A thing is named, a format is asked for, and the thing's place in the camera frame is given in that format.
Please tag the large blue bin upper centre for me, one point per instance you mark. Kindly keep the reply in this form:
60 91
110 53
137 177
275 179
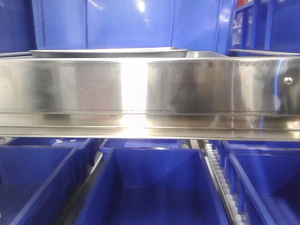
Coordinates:
197 25

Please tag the stainless steel shelf front panel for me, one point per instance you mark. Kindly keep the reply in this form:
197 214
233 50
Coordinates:
233 98

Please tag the silver panel screw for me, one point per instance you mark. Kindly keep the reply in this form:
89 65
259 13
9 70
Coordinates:
288 80

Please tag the blue bin lower centre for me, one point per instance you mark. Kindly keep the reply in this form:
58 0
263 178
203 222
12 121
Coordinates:
153 187

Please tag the blue ribbed bin upper right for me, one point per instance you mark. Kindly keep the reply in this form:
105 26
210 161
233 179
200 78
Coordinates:
266 28

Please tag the silver steel tray on shelf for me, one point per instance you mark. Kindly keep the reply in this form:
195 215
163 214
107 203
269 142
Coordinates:
203 54

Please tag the roller conveyor rail lower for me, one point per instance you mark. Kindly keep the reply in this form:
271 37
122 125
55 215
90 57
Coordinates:
228 202

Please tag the blue bin lower right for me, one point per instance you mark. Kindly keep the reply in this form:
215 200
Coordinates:
267 186

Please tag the blue bin lower left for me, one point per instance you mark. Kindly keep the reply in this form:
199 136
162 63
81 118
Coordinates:
36 182

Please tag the silver steel tray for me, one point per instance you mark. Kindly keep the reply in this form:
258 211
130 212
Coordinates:
203 54
151 52

